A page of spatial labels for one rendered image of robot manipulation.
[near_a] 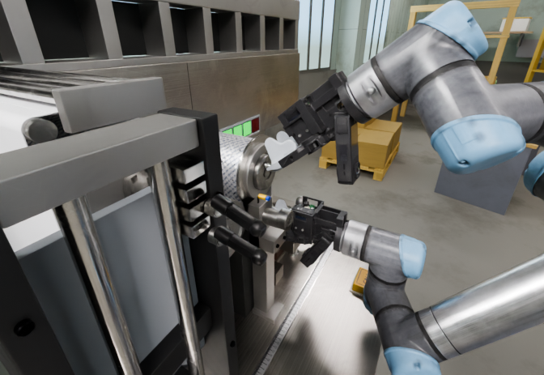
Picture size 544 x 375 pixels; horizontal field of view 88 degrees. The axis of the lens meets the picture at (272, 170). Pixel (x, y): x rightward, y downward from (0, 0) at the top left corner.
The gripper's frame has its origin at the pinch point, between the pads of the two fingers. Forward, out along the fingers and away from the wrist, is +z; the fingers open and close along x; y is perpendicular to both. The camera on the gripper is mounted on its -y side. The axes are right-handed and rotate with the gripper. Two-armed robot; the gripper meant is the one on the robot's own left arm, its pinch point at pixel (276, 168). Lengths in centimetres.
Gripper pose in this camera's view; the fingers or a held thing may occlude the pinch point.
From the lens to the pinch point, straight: 54.0
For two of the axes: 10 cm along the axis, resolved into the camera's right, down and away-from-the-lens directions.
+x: -4.9, 3.7, -7.9
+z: -6.7, 4.2, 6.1
